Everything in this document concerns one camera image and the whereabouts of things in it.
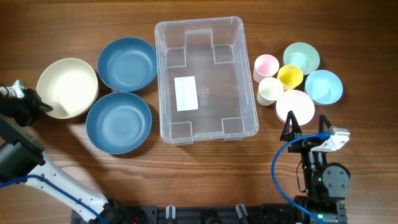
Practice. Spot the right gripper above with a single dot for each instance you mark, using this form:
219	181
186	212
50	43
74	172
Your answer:
305	144

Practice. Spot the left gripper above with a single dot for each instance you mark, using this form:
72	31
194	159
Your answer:
38	108

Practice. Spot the pink small bowl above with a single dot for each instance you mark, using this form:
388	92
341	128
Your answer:
298	102

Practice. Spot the cream large bowl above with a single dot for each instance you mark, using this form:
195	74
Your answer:
70	86

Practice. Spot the light blue small bowl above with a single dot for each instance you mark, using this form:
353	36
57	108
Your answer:
323	87

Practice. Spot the mint green small bowl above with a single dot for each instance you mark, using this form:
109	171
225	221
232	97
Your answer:
303	56

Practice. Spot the dark blue bowl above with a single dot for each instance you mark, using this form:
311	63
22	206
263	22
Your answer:
119	123
127	64

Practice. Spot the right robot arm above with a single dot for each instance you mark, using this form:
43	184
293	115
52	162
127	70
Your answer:
325	182

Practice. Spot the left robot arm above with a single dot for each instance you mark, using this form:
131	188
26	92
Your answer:
23	161

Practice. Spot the clear plastic storage container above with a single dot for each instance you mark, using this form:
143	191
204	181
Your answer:
214	51

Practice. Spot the white label in container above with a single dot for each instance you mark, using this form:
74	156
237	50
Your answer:
186	93

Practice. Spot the cream cup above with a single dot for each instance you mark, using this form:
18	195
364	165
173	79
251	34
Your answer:
269	91

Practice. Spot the yellow cup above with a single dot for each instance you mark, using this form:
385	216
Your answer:
290	76

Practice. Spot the pink cup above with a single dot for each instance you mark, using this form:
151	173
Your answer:
265	66

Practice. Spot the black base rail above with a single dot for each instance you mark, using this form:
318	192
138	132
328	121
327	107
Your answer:
267	213

